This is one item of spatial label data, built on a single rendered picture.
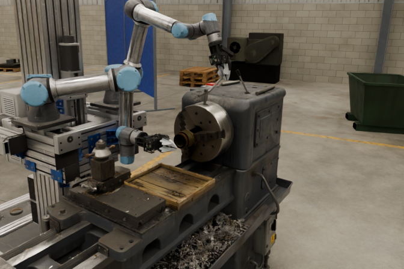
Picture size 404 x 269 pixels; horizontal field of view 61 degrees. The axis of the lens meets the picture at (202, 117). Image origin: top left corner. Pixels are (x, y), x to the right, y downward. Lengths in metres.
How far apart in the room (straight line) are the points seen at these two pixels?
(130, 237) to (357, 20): 10.70
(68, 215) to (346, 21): 10.69
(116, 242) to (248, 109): 0.96
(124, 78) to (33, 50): 0.66
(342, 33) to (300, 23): 1.29
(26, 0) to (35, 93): 0.63
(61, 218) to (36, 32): 1.05
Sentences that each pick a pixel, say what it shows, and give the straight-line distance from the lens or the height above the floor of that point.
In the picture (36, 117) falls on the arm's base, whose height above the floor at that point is 1.19.
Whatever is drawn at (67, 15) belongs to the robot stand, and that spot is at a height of 1.68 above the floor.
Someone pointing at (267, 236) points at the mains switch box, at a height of 0.31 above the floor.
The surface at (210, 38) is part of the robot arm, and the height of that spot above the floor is 1.58.
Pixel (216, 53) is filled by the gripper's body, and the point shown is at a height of 1.50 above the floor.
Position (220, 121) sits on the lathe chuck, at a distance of 1.74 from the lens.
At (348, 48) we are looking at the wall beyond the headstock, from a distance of 11.52.
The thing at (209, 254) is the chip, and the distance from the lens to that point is 1.75.
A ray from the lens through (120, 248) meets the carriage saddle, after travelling 1.28.
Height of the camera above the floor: 1.63
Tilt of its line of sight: 15 degrees down
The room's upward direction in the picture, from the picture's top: 1 degrees clockwise
